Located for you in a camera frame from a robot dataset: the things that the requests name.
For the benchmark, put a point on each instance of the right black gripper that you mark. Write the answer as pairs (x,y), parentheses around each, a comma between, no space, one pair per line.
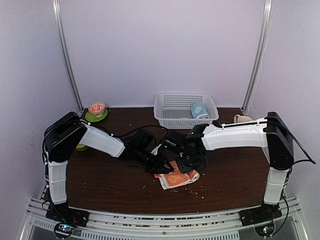
(184,169)

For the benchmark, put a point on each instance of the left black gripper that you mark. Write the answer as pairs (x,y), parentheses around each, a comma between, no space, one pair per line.
(159,165)

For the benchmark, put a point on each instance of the orange bunny towel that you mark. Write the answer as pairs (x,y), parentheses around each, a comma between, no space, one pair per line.
(176,178)

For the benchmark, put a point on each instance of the blue patterned towel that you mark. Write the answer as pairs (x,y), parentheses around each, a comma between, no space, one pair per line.
(199,111)

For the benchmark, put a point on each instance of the white plastic basket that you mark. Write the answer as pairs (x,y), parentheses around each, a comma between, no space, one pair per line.
(173,110)

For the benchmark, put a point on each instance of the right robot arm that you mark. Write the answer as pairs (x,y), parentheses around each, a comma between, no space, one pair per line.
(266,133)

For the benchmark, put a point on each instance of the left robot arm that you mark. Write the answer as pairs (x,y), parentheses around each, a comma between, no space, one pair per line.
(61,139)

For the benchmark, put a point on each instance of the beige mug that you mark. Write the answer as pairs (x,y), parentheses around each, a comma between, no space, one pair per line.
(241,119)

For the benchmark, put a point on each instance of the small green bowl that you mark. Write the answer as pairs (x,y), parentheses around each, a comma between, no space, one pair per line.
(81,147)

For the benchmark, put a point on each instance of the red patterned bowl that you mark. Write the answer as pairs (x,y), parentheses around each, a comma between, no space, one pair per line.
(97,108)

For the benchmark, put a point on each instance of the green plate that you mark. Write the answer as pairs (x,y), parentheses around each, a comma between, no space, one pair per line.
(94,118)

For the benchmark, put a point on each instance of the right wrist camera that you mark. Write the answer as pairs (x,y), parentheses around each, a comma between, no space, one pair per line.
(175,142)

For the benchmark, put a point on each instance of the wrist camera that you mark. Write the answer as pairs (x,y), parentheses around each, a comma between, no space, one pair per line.
(144,140)
(175,142)

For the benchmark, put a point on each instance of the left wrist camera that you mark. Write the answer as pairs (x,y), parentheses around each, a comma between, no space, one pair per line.
(144,140)

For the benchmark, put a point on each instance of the aluminium front rail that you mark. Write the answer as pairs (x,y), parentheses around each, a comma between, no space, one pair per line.
(218,225)

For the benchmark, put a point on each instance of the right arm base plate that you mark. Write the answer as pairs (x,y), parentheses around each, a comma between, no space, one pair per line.
(263,220)

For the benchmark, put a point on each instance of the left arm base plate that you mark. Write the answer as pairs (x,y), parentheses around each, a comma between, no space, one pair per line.
(66,224)

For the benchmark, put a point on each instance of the right aluminium frame post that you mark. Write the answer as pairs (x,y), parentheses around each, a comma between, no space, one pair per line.
(257,64)

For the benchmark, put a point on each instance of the aluminium frame post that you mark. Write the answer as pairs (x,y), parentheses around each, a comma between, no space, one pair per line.
(65,53)
(257,64)

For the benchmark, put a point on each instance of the left aluminium frame post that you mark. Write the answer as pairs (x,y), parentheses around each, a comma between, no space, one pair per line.
(65,53)

